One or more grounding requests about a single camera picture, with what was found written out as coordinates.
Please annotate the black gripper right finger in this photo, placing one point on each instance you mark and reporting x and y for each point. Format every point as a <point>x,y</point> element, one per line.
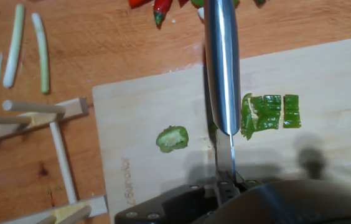
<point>236,186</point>

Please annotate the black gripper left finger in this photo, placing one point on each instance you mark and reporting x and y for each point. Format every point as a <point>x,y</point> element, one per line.
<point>178,205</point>

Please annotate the steel cleaver knife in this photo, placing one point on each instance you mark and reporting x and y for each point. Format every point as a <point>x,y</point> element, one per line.
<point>222,62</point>

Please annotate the green chili stem end piece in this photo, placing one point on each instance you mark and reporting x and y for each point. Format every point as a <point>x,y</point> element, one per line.
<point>172,139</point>

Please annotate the dark red chili pepper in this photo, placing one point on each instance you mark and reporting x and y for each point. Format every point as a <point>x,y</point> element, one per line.
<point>163,7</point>
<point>183,2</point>

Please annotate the orange red chili pepper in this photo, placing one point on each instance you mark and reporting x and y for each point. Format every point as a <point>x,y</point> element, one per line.
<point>138,3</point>

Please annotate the wooden peg dish rack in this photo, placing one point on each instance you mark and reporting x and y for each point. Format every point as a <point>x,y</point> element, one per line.
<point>63,161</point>

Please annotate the small white garlic bit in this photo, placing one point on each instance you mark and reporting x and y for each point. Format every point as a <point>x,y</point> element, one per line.
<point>200,14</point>

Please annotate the green pepper piece pale inside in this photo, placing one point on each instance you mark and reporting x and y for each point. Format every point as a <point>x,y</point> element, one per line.
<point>259,1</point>

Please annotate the cut green pepper piece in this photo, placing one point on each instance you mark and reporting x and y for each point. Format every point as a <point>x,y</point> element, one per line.
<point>198,2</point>

